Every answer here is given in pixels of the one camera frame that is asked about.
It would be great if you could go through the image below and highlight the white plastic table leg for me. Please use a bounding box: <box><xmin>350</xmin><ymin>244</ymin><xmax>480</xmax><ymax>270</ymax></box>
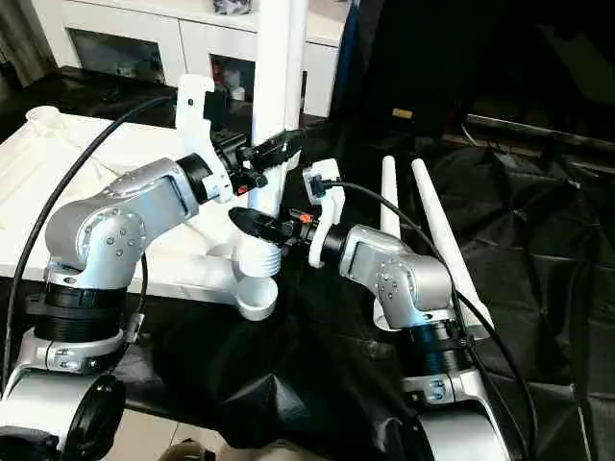
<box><xmin>234</xmin><ymin>0</ymin><xmax>293</xmax><ymax>293</ymax></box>
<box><xmin>285</xmin><ymin>0</ymin><xmax>310</xmax><ymax>135</ymax></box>
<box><xmin>410</xmin><ymin>158</ymin><xmax>494</xmax><ymax>339</ymax></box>
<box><xmin>381</xmin><ymin>156</ymin><xmax>404</xmax><ymax>237</ymax></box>

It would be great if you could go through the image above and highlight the white plastic table top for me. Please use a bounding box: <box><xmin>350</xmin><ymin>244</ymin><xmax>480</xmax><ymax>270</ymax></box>
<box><xmin>0</xmin><ymin>106</ymin><xmax>283</xmax><ymax>322</ymax></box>

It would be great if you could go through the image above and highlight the grey object on cabinet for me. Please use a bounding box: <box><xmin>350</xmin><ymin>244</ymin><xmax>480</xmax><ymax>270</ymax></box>
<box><xmin>212</xmin><ymin>0</ymin><xmax>254</xmax><ymax>16</ymax></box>

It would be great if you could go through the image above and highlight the white cabinet with glass doors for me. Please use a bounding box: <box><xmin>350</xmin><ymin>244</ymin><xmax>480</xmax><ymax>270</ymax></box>
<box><xmin>29</xmin><ymin>0</ymin><xmax>349</xmax><ymax>118</ymax></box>

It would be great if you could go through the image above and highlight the long black bar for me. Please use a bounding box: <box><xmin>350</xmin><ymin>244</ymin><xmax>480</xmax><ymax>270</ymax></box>
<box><xmin>464</xmin><ymin>113</ymin><xmax>615</xmax><ymax>164</ymax></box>

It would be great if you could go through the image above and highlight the black plastic mat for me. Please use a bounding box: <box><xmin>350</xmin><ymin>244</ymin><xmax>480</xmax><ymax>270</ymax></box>
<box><xmin>0</xmin><ymin>65</ymin><xmax>615</xmax><ymax>461</ymax></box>

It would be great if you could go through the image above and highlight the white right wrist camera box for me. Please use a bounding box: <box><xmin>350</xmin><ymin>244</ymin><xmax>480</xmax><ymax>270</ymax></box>
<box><xmin>302</xmin><ymin>158</ymin><xmax>347</xmax><ymax>267</ymax></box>

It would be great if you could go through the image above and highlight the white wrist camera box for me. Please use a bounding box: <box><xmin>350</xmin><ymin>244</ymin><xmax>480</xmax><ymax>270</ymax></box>
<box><xmin>174</xmin><ymin>74</ymin><xmax>234</xmax><ymax>205</ymax></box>
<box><xmin>302</xmin><ymin>158</ymin><xmax>347</xmax><ymax>267</ymax></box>

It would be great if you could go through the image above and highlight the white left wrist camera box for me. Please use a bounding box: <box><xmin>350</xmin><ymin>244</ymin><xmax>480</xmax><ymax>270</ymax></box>
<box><xmin>174</xmin><ymin>74</ymin><xmax>234</xmax><ymax>205</ymax></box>

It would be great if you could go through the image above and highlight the black left camera cable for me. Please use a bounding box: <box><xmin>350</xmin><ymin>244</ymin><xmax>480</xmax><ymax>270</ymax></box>
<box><xmin>0</xmin><ymin>93</ymin><xmax>184</xmax><ymax>390</ymax></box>

